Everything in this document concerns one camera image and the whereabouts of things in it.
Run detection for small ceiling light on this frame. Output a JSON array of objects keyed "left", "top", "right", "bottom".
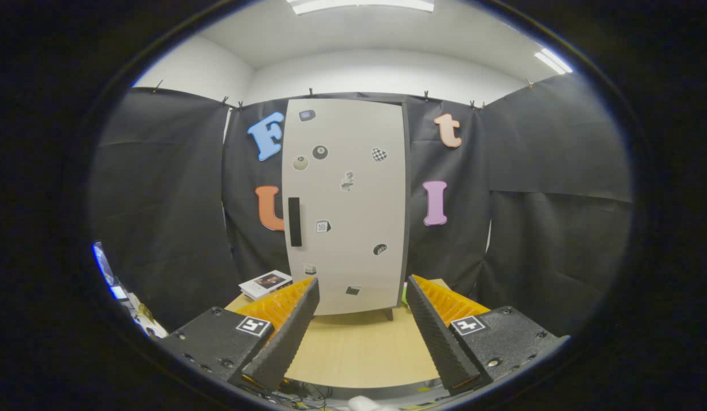
[{"left": 535, "top": 48, "right": 573, "bottom": 75}]

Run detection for tangle of black cables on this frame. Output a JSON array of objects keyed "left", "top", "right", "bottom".
[{"left": 273, "top": 380, "right": 337, "bottom": 411}]

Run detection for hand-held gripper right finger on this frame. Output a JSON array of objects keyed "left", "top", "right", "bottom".
[{"left": 405, "top": 275, "right": 572, "bottom": 396}]

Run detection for grey shoe cabinet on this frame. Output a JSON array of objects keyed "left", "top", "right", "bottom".
[{"left": 282, "top": 93, "right": 413, "bottom": 321}]

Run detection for black door handle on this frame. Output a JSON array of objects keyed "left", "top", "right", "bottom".
[{"left": 288, "top": 197, "right": 303, "bottom": 247}]

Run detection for white book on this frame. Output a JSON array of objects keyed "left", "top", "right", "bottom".
[{"left": 239, "top": 270, "right": 293, "bottom": 300}]

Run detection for blue lit screen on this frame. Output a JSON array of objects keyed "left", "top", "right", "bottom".
[{"left": 92, "top": 243, "right": 128, "bottom": 301}]

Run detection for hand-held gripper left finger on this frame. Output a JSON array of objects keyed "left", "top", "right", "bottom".
[{"left": 158, "top": 277, "right": 321, "bottom": 394}]

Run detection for pale cluttered items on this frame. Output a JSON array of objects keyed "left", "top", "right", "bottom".
[{"left": 125, "top": 291, "right": 168, "bottom": 339}]

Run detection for long ceiling light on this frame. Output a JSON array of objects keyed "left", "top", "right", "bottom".
[{"left": 286, "top": 0, "right": 435, "bottom": 15}]

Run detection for black backdrop cloth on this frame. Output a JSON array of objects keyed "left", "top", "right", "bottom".
[{"left": 88, "top": 73, "right": 633, "bottom": 337}]

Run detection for white rounded object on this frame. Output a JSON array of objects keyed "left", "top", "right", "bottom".
[{"left": 348, "top": 395, "right": 399, "bottom": 411}]

